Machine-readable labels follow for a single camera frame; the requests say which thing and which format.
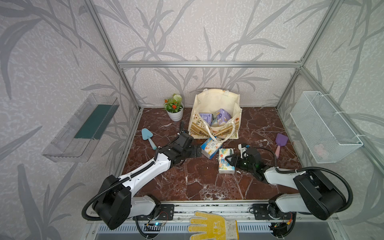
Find elephant print tissue pack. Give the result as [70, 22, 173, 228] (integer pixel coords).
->
[218, 148, 235, 174]

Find floral blue tissue pack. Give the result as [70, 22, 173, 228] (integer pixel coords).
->
[201, 138, 223, 159]

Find purple tissue pack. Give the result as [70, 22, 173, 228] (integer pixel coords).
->
[217, 109, 232, 126]
[200, 113, 214, 126]

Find cream floral canvas bag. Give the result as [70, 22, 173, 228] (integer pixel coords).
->
[188, 89, 242, 143]

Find light blue tissue pack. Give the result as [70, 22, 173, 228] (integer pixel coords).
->
[211, 119, 219, 127]

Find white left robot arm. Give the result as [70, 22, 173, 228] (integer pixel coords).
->
[81, 131, 202, 230]

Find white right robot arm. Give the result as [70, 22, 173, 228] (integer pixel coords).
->
[225, 147, 354, 220]

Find light blue toy spatula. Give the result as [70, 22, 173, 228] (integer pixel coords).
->
[141, 128, 157, 150]

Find purple toy spatula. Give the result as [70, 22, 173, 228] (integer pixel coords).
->
[275, 133, 289, 159]

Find potted plant red flowers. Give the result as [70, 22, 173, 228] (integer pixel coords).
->
[164, 94, 184, 122]

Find yellow knit work glove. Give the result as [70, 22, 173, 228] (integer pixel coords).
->
[188, 211, 239, 240]

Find small green circuit board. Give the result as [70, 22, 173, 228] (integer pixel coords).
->
[145, 222, 166, 232]

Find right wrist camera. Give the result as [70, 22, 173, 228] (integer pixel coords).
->
[238, 144, 250, 159]

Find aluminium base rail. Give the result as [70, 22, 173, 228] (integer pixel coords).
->
[86, 200, 340, 240]

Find white wire basket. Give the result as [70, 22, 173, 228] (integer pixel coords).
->
[290, 91, 364, 164]

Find clear plastic wall shelf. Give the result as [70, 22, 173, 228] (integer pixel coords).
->
[42, 94, 120, 163]

